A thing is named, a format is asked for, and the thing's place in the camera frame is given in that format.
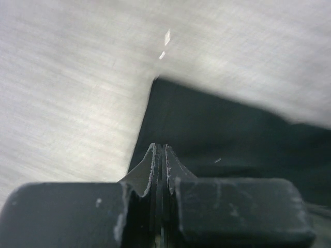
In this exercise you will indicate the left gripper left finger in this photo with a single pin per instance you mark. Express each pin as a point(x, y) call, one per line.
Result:
point(87, 214)

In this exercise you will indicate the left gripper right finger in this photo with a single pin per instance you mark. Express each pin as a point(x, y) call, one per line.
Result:
point(230, 212)

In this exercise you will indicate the black t shirt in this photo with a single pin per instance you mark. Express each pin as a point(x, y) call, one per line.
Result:
point(218, 138)

